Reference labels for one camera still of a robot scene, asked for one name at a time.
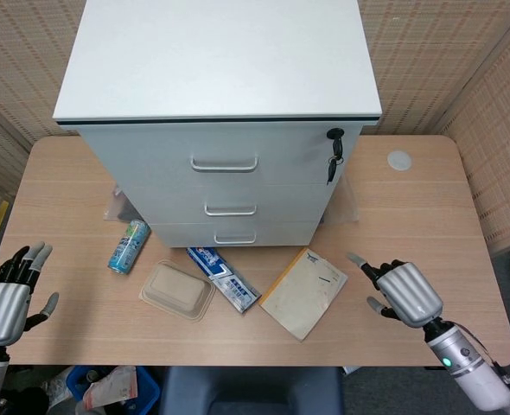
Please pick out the black key in lock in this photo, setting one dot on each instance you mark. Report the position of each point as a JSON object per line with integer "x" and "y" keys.
{"x": 335, "y": 134}

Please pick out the white drawer cabinet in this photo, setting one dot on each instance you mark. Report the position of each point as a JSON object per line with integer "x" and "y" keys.
{"x": 216, "y": 65}

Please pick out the blue white toothpaste box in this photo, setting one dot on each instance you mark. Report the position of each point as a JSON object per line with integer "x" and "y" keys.
{"x": 229, "y": 283}

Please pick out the black hanging key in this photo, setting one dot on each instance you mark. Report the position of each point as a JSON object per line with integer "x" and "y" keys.
{"x": 332, "y": 169}

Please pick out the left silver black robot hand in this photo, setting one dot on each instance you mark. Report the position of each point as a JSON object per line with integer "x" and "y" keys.
{"x": 0, "y": 311}

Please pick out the white red paper bag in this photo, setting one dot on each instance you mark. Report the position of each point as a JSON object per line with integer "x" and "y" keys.
{"x": 112, "y": 387}

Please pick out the cream notebook with yellow spine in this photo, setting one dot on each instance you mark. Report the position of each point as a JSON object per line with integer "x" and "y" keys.
{"x": 304, "y": 294}

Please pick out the light blue drink can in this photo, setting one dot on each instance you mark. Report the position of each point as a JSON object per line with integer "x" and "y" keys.
{"x": 127, "y": 248}

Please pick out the blue plastic bin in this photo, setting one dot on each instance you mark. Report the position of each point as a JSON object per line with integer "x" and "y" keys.
{"x": 149, "y": 393}

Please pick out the white drawer beside key lock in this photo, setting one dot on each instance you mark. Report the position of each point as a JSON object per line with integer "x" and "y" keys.
{"x": 151, "y": 155}

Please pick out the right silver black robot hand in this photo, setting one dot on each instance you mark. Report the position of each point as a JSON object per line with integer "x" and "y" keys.
{"x": 408, "y": 294}

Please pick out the clear plastic bag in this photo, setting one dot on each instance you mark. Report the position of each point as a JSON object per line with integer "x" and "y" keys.
{"x": 119, "y": 207}

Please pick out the grey round desk grommet cap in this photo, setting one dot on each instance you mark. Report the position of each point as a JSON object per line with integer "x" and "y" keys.
{"x": 399, "y": 160}

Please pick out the white lowest drawer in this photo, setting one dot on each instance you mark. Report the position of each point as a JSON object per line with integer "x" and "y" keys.
{"x": 181, "y": 235}

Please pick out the beige pulp food container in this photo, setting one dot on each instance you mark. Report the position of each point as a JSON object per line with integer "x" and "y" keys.
{"x": 177, "y": 291}

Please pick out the dark blue chair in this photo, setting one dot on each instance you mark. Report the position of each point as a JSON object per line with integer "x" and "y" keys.
{"x": 250, "y": 389}

